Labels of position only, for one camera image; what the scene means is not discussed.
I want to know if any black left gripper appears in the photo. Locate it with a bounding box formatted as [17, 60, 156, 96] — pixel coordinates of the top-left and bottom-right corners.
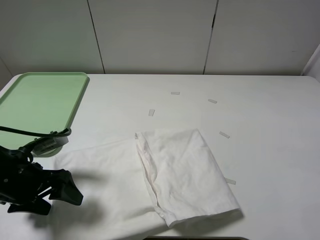
[0, 147, 84, 216]

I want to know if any white short sleeve shirt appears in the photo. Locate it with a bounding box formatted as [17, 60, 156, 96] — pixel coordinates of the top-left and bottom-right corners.
[51, 129, 240, 240]

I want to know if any green plastic tray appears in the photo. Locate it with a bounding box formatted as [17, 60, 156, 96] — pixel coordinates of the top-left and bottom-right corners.
[0, 71, 90, 158]

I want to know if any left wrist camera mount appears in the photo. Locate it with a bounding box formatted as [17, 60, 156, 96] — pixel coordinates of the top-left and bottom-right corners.
[24, 136, 69, 157]

